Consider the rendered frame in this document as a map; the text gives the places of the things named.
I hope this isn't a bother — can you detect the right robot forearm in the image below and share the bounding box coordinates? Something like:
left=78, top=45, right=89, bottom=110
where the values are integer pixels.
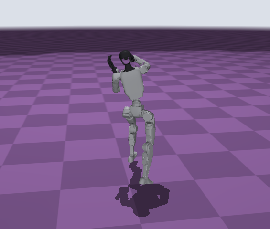
left=131, top=55, right=150, bottom=65

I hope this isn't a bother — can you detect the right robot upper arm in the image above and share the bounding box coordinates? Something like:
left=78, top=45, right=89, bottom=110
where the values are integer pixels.
left=139, top=63, right=150, bottom=74

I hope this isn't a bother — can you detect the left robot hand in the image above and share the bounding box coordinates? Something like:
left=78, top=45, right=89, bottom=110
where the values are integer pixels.
left=107, top=55, right=117, bottom=73

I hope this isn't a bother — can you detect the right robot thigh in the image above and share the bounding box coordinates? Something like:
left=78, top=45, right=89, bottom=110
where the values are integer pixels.
left=142, top=110, right=156, bottom=152

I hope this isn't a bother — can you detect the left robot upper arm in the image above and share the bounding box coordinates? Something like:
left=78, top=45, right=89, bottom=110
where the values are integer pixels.
left=112, top=73, right=120, bottom=93

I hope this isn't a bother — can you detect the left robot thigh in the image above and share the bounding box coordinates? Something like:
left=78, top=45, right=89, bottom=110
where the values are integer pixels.
left=122, top=106, right=138, bottom=134

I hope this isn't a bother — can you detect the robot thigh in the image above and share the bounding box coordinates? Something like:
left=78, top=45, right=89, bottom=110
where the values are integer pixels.
left=142, top=110, right=156, bottom=152
left=122, top=106, right=138, bottom=134

